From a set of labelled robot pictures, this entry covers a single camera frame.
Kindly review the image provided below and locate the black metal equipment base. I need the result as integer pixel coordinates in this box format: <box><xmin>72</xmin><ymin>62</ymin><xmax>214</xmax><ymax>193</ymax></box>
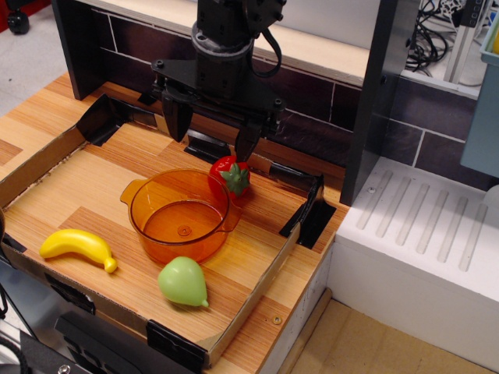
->
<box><xmin>1</xmin><ymin>260</ymin><xmax>161</xmax><ymax>373</ymax></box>

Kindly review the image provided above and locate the dark grey vertical post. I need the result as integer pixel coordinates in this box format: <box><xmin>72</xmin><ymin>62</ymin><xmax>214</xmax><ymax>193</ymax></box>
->
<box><xmin>340</xmin><ymin>0</ymin><xmax>419</xmax><ymax>206</ymax></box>

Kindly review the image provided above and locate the red toy strawberry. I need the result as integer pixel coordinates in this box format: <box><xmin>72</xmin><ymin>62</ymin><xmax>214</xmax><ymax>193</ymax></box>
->
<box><xmin>210</xmin><ymin>156</ymin><xmax>250</xmax><ymax>200</ymax></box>

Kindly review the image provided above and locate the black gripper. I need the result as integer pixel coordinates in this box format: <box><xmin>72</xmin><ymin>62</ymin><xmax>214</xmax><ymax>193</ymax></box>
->
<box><xmin>151</xmin><ymin>48</ymin><xmax>285</xmax><ymax>162</ymax></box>

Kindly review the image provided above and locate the yellow toy banana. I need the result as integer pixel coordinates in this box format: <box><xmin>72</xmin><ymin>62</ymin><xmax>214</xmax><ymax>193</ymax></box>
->
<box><xmin>39</xmin><ymin>229</ymin><xmax>118</xmax><ymax>273</ymax></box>

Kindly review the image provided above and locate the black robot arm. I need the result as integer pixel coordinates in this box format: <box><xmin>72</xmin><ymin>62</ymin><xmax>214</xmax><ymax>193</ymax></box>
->
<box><xmin>151</xmin><ymin>1</ymin><xmax>285</xmax><ymax>161</ymax></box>

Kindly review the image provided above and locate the white toy sink drainboard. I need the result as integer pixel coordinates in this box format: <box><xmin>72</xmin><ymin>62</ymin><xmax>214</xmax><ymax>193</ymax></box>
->
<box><xmin>328</xmin><ymin>158</ymin><xmax>498</xmax><ymax>370</ymax></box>

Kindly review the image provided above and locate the green toy pear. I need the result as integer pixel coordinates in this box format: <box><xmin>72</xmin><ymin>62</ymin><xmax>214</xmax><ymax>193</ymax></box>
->
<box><xmin>157</xmin><ymin>256</ymin><xmax>209</xmax><ymax>307</ymax></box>

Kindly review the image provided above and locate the bundle of black cables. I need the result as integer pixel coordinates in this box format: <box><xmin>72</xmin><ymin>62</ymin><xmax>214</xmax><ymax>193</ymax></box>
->
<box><xmin>405</xmin><ymin>0</ymin><xmax>465</xmax><ymax>77</ymax></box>

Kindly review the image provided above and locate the grey-blue bin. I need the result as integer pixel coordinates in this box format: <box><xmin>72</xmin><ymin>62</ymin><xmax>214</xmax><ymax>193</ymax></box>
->
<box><xmin>461</xmin><ymin>16</ymin><xmax>498</xmax><ymax>178</ymax></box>

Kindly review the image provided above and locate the cardboard fence with black tape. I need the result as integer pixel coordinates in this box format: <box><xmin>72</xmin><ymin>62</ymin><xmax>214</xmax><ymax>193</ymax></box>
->
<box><xmin>1</xmin><ymin>90</ymin><xmax>345</xmax><ymax>373</ymax></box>

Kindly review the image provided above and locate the black caster wheel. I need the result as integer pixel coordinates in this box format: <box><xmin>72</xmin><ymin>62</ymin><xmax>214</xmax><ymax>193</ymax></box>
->
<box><xmin>5</xmin><ymin>0</ymin><xmax>30</xmax><ymax>35</ymax></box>

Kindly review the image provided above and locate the orange transparent plastic pot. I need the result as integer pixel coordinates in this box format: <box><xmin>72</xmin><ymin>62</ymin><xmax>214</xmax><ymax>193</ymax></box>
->
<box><xmin>120</xmin><ymin>169</ymin><xmax>242</xmax><ymax>264</ymax></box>

